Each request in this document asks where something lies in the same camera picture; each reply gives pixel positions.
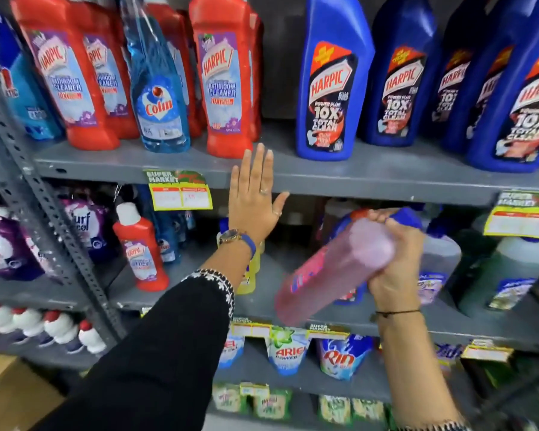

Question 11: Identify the white blue detergent pouch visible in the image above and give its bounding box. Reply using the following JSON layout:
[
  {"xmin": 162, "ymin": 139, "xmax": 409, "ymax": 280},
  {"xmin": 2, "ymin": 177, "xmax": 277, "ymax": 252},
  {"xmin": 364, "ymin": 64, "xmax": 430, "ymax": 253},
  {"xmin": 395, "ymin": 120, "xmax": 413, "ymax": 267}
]
[{"xmin": 218, "ymin": 332, "xmax": 246, "ymax": 370}]

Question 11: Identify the dark blue toilet cleaner bottle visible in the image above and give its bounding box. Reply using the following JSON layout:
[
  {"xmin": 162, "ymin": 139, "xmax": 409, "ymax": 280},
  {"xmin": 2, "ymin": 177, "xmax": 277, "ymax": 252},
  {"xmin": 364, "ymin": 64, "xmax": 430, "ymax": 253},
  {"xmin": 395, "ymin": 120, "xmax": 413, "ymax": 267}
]
[
  {"xmin": 441, "ymin": 0, "xmax": 536, "ymax": 154},
  {"xmin": 466, "ymin": 0, "xmax": 539, "ymax": 173},
  {"xmin": 361, "ymin": 0, "xmax": 440, "ymax": 147},
  {"xmin": 422, "ymin": 0, "xmax": 492, "ymax": 140},
  {"xmin": 296, "ymin": 0, "xmax": 376, "ymax": 161}
]

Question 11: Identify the pink liquid cleaner bottle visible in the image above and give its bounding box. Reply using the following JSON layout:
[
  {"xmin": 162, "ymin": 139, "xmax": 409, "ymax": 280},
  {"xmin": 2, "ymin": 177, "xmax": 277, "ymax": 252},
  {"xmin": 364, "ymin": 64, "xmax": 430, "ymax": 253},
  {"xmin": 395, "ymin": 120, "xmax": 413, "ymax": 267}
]
[{"xmin": 274, "ymin": 217, "xmax": 397, "ymax": 328}]

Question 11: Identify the person's right forearm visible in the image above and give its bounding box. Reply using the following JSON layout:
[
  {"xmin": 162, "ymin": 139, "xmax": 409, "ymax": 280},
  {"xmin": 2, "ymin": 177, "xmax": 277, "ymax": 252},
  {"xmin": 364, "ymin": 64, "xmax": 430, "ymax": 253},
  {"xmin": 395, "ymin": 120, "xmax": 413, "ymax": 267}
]
[{"xmin": 371, "ymin": 309, "xmax": 473, "ymax": 431}]

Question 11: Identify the clear blue glass cleaner bottle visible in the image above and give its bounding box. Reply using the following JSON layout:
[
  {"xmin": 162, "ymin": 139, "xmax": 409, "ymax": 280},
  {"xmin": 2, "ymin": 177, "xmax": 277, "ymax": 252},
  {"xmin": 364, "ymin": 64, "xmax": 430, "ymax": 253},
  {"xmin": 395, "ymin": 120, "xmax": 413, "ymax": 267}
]
[{"xmin": 119, "ymin": 0, "xmax": 192, "ymax": 154}]

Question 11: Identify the brown cardboard box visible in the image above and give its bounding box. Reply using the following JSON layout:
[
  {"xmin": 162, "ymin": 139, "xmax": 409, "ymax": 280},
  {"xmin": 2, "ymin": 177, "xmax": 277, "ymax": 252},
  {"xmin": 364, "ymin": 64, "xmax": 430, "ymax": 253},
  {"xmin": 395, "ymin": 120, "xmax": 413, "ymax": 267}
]
[{"xmin": 0, "ymin": 353, "xmax": 66, "ymax": 431}]

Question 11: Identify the person's right hand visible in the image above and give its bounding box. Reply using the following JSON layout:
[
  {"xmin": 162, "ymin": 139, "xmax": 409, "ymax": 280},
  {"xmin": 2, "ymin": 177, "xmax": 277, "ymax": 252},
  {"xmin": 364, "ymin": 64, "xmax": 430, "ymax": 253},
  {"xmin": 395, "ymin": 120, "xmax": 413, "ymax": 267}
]
[{"xmin": 367, "ymin": 208, "xmax": 427, "ymax": 313}]

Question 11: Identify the person's left hand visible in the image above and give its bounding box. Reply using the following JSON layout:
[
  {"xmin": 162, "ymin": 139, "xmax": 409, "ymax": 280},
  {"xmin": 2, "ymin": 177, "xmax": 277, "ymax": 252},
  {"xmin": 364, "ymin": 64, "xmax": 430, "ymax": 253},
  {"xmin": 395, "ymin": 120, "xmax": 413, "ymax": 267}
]
[{"xmin": 228, "ymin": 143, "xmax": 291, "ymax": 244}]

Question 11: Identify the gold wristwatch with blue strap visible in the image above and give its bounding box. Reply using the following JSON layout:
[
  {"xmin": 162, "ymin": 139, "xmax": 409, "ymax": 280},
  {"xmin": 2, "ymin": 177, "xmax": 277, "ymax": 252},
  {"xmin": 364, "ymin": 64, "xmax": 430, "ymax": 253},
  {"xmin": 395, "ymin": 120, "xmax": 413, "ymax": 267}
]
[{"xmin": 217, "ymin": 228, "xmax": 257, "ymax": 260}]

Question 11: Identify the purple detergent pouch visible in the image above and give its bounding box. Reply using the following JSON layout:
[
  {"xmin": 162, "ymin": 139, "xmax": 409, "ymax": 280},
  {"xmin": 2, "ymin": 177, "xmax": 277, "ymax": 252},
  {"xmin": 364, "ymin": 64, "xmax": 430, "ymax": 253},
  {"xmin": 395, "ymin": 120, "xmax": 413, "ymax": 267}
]
[
  {"xmin": 0, "ymin": 205, "xmax": 44, "ymax": 282},
  {"xmin": 59, "ymin": 196, "xmax": 114, "ymax": 262}
]

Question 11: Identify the grey metal shelving rack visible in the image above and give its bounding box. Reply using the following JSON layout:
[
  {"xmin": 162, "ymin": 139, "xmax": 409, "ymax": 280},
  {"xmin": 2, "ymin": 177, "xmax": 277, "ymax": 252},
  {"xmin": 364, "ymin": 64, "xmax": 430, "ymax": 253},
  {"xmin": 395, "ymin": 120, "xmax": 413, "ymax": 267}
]
[{"xmin": 0, "ymin": 54, "xmax": 539, "ymax": 431}]

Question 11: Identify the white green detergent pouch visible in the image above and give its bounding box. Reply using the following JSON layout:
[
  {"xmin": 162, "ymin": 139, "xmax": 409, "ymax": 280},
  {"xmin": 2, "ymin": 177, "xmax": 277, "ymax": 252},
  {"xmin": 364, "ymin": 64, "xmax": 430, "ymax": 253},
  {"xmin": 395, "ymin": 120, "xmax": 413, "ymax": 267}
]
[{"xmin": 265, "ymin": 327, "xmax": 311, "ymax": 377}]

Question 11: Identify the light blue cleaner bottle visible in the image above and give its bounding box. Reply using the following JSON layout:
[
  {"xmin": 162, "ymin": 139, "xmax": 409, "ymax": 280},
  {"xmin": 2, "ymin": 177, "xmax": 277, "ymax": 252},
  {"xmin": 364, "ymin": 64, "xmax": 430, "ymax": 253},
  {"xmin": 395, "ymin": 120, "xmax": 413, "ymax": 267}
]
[{"xmin": 0, "ymin": 0, "xmax": 64, "ymax": 141}]

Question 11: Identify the small blue spray bottle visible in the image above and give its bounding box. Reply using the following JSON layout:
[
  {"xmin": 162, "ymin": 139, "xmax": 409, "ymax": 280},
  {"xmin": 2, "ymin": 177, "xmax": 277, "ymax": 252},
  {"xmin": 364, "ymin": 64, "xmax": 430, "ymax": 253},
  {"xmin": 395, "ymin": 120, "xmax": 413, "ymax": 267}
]
[{"xmin": 136, "ymin": 184, "xmax": 196, "ymax": 266}]

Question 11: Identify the small red cleaner bottle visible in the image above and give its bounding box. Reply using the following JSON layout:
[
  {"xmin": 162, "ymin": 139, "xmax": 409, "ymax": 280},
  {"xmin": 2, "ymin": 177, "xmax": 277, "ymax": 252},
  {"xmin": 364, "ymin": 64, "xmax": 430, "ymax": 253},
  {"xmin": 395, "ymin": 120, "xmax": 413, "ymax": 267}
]
[{"xmin": 113, "ymin": 202, "xmax": 170, "ymax": 292}]

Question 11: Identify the yellow green shelf price tag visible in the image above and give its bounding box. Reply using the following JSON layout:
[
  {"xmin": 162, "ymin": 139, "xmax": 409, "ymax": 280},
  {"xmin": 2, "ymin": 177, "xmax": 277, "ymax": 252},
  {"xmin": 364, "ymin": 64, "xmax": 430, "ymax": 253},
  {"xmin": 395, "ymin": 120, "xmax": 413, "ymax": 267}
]
[
  {"xmin": 461, "ymin": 339, "xmax": 514, "ymax": 363},
  {"xmin": 143, "ymin": 169, "xmax": 214, "ymax": 212},
  {"xmin": 231, "ymin": 318, "xmax": 273, "ymax": 340},
  {"xmin": 484, "ymin": 190, "xmax": 539, "ymax": 242},
  {"xmin": 305, "ymin": 323, "xmax": 351, "ymax": 342}
]

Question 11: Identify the green white soap packet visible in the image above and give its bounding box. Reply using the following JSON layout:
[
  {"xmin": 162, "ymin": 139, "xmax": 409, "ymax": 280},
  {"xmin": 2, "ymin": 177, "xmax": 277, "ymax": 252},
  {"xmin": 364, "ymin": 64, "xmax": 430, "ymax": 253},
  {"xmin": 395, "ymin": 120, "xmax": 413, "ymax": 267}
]
[
  {"xmin": 253, "ymin": 388, "xmax": 293, "ymax": 421},
  {"xmin": 318, "ymin": 395, "xmax": 352, "ymax": 425},
  {"xmin": 352, "ymin": 398, "xmax": 385, "ymax": 423},
  {"xmin": 211, "ymin": 383, "xmax": 249, "ymax": 414}
]

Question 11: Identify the green liquid cleaner bottle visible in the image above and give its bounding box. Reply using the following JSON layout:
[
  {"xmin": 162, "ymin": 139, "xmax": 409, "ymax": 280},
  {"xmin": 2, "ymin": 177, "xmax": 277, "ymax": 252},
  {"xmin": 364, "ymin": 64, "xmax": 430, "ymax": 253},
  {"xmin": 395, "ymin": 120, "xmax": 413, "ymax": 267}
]
[{"xmin": 458, "ymin": 237, "xmax": 539, "ymax": 313}]

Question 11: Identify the blue red detergent pouch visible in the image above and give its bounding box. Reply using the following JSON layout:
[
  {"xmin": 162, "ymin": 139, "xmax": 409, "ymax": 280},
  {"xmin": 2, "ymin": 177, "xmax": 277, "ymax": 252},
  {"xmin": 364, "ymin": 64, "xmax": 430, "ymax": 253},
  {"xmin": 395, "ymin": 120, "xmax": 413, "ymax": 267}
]
[{"xmin": 316, "ymin": 335, "xmax": 375, "ymax": 381}]

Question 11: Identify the yellow liquid bottle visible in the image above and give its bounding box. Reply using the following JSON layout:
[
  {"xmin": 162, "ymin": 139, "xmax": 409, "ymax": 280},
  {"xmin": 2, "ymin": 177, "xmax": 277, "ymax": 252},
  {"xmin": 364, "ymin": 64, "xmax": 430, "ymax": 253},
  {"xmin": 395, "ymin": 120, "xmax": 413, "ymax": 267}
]
[{"xmin": 216, "ymin": 217, "xmax": 265, "ymax": 295}]

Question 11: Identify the person's left forearm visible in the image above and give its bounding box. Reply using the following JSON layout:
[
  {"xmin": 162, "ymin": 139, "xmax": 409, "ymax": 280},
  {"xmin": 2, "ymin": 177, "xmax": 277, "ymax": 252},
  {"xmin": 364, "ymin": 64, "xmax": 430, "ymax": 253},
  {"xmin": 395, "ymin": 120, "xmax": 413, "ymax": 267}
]
[{"xmin": 31, "ymin": 244, "xmax": 255, "ymax": 431}]

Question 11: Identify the clear lavender cleaner bottle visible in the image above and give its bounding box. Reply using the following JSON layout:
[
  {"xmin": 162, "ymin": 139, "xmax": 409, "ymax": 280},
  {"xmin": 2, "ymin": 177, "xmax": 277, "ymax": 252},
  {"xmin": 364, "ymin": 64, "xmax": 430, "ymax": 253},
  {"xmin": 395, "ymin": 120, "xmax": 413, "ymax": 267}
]
[{"xmin": 388, "ymin": 207, "xmax": 463, "ymax": 306}]

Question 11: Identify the thin black wrist bracelet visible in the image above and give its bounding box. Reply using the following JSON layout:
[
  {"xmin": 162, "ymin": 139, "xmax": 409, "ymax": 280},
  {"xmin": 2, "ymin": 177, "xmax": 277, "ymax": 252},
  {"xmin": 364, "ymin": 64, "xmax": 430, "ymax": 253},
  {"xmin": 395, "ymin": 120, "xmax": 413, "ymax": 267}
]
[{"xmin": 370, "ymin": 309, "xmax": 422, "ymax": 320}]

